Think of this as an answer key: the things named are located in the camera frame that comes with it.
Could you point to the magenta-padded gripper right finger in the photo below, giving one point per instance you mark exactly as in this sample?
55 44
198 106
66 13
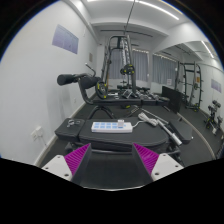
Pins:
146 158

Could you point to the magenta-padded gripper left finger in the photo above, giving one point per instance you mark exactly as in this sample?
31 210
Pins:
77 158

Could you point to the black flat padded bench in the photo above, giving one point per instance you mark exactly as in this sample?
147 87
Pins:
100 138

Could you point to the silver barbell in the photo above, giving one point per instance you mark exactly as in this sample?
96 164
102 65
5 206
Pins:
173 136

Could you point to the metal key bunch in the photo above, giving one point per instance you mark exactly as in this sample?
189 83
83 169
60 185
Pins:
71 123

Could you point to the white power strip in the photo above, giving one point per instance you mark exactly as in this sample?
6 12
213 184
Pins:
106 127

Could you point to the thin steel bar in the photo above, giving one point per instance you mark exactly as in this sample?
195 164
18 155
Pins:
155 116

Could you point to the black seat pad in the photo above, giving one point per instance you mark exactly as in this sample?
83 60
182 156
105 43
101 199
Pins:
181 131

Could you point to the chrome dumbbell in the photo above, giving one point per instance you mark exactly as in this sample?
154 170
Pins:
157 96
141 95

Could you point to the black bench with leg rollers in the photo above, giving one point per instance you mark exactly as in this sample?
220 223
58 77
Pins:
116 100

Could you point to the black yellow-marked weight plate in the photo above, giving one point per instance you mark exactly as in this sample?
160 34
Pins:
128 69
101 90

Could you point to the black exercise machine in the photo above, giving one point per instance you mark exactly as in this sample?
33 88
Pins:
213 116

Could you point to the black power rack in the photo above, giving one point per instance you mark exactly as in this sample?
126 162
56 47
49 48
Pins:
199 86

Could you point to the grey window curtain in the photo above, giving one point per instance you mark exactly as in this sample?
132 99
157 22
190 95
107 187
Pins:
140 65
163 70

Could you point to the short ceiling light strip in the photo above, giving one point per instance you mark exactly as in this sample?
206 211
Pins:
207 49

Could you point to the long ceiling light strip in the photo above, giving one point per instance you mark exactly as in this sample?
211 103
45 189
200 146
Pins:
160 9

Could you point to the white wall outlet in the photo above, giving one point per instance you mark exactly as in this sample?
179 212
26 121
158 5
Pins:
36 132

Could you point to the small purple wall poster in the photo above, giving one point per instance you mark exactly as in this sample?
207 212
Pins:
216 85

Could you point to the brown wall plaque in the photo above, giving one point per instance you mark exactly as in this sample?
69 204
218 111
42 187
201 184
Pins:
90 57

